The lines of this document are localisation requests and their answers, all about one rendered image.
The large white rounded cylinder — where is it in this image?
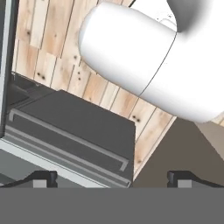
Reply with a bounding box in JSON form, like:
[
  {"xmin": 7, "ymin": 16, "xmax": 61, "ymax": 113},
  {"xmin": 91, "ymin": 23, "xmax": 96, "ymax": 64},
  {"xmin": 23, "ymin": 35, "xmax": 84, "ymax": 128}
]
[{"xmin": 78, "ymin": 0, "xmax": 224, "ymax": 124}]

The dark grey appliance door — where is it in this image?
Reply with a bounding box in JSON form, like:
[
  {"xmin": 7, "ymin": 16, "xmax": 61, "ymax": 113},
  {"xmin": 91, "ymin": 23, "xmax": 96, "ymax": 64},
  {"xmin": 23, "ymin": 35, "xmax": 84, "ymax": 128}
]
[{"xmin": 4, "ymin": 89, "xmax": 137, "ymax": 188}]

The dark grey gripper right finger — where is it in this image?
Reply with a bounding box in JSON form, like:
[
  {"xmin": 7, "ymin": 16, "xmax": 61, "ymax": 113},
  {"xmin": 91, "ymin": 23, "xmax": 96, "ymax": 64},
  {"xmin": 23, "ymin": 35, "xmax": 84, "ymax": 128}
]
[{"xmin": 166, "ymin": 170, "xmax": 224, "ymax": 189}]

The grey bar door handle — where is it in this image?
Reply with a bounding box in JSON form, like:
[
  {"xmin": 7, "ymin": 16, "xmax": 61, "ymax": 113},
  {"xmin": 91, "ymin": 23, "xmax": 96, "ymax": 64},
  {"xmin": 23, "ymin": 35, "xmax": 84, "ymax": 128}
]
[{"xmin": 8, "ymin": 108, "xmax": 130, "ymax": 173}]

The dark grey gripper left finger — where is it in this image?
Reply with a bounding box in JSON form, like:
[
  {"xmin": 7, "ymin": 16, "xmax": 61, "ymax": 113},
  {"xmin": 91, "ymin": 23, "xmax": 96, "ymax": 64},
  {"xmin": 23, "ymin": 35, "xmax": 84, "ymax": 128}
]
[{"xmin": 0, "ymin": 170, "xmax": 59, "ymax": 189}]

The dark grey fridge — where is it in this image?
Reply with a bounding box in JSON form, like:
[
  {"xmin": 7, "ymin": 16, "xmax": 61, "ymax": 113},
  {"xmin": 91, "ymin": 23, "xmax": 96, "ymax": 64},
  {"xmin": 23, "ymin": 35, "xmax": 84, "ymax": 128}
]
[{"xmin": 0, "ymin": 0, "xmax": 20, "ymax": 138}]

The brown cabinet panel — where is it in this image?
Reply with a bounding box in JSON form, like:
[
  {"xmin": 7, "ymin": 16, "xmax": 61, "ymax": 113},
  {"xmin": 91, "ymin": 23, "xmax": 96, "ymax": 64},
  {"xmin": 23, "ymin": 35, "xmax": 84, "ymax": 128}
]
[{"xmin": 129, "ymin": 116, "xmax": 224, "ymax": 188}]

